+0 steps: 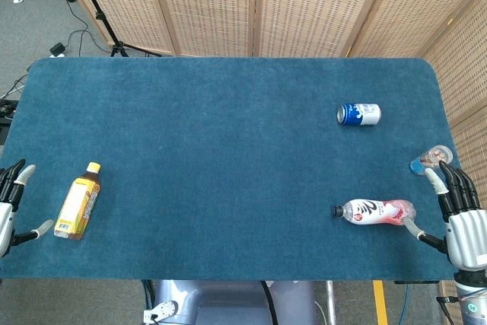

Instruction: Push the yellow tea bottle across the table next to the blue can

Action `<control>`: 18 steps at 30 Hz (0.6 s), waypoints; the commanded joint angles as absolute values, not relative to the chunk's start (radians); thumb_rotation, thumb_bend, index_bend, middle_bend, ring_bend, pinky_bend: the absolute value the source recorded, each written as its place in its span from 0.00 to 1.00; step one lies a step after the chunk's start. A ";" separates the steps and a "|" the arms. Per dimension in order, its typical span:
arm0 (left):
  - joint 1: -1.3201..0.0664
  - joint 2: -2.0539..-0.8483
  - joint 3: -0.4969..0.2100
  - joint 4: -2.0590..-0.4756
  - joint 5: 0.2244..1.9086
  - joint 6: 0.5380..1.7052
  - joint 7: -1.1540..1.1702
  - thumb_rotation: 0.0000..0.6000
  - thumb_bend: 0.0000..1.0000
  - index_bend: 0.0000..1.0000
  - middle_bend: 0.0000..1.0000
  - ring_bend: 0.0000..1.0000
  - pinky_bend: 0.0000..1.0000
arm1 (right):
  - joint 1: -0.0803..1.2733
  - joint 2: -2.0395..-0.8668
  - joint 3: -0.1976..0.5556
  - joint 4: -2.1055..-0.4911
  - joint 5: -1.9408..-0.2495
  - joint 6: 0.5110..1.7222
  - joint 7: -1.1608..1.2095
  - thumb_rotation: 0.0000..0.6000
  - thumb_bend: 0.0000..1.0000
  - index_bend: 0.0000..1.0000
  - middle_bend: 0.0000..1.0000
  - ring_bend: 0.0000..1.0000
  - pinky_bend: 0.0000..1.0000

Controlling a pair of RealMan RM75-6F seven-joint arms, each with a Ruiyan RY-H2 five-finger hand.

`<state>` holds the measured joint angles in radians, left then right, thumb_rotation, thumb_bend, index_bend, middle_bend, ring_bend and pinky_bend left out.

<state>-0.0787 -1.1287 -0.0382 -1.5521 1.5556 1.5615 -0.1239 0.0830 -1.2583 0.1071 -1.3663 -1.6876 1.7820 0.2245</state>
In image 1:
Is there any yellow tea bottle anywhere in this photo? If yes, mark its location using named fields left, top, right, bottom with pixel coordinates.
left=53, top=161, right=102, bottom=241

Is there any clear bottle white red label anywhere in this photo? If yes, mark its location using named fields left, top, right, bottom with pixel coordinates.
left=331, top=198, right=418, bottom=227

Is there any black tripod stand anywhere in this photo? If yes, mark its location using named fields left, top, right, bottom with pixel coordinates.
left=68, top=0, right=163, bottom=59

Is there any black torso cable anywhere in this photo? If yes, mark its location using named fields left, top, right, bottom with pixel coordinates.
left=260, top=281, right=278, bottom=325

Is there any silver metal pole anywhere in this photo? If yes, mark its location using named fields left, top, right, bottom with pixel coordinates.
left=326, top=281, right=338, bottom=325

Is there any blue and white can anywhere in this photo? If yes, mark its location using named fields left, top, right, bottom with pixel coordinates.
left=336, top=103, right=382, bottom=127

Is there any small clear jar blue lid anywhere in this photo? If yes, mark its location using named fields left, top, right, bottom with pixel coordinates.
left=409, top=145, right=454, bottom=176

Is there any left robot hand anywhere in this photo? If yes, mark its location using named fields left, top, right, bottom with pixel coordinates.
left=0, top=159, right=54, bottom=260

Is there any grey robot torso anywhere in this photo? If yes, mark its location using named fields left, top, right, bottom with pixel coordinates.
left=151, top=279, right=317, bottom=325

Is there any black box device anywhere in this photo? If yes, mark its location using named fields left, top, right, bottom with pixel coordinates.
left=0, top=99, right=19, bottom=124

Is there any white metal bracket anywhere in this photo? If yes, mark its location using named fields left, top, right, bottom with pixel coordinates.
left=142, top=301, right=180, bottom=323

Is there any yellow floor tape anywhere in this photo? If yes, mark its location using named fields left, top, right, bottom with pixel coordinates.
left=372, top=280, right=389, bottom=325

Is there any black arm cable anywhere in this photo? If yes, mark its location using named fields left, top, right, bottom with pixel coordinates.
left=436, top=295, right=462, bottom=325

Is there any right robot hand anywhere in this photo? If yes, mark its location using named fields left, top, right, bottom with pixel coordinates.
left=403, top=160, right=487, bottom=272

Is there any blue table cloth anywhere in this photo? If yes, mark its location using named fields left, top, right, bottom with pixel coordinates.
left=0, top=56, right=460, bottom=282

